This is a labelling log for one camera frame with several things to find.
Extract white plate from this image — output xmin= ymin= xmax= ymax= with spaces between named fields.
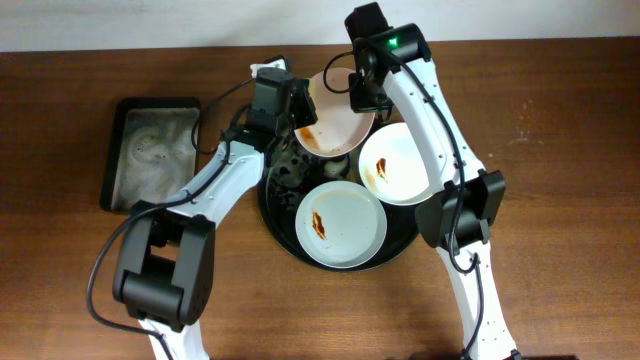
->
xmin=358 ymin=122 xmax=433 ymax=206

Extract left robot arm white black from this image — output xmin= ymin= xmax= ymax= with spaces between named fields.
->
xmin=112 ymin=75 xmax=317 ymax=359

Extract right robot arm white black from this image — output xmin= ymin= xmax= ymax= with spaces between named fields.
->
xmin=346 ymin=21 xmax=521 ymax=359

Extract black rectangular soapy water tray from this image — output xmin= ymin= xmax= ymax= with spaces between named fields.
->
xmin=99 ymin=97 xmax=201 ymax=213

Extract light blue plate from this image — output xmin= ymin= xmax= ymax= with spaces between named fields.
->
xmin=295 ymin=181 xmax=387 ymax=269

